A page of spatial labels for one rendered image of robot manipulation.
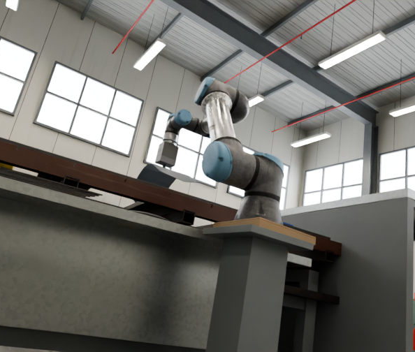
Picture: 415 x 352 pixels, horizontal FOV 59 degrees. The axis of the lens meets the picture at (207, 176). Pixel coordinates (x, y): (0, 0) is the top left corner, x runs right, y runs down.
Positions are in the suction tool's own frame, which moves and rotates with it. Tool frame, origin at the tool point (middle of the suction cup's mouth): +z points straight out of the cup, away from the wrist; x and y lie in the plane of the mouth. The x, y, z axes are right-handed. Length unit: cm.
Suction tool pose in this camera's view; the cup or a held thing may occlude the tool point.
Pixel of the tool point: (163, 173)
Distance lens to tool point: 183.5
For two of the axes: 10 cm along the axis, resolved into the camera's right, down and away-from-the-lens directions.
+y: -8.2, -3.1, -4.9
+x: 5.5, -1.7, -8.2
